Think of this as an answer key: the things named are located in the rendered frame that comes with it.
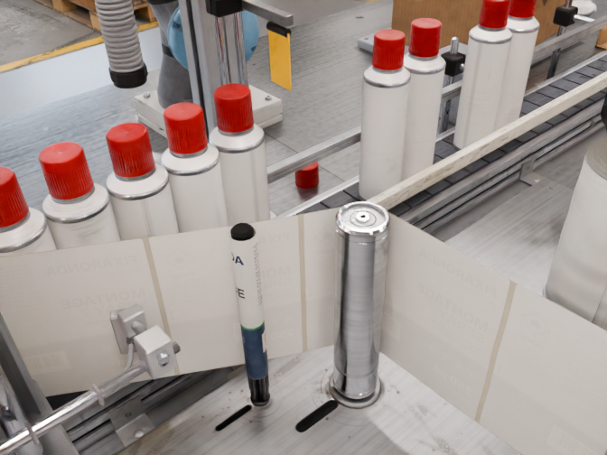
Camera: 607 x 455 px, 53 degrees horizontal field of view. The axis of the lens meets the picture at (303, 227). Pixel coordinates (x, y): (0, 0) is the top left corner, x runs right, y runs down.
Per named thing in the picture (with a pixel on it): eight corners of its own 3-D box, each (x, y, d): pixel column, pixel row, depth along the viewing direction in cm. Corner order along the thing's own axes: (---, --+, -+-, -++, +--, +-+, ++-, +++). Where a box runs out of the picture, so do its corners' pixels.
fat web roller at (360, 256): (353, 419, 50) (362, 246, 39) (318, 385, 53) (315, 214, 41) (391, 389, 52) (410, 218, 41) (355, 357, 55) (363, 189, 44)
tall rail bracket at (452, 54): (465, 155, 92) (482, 51, 82) (428, 137, 96) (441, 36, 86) (478, 148, 93) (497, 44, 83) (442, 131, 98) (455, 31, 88)
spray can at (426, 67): (411, 196, 75) (429, 34, 62) (381, 179, 78) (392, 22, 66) (439, 181, 78) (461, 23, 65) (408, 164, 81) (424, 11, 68)
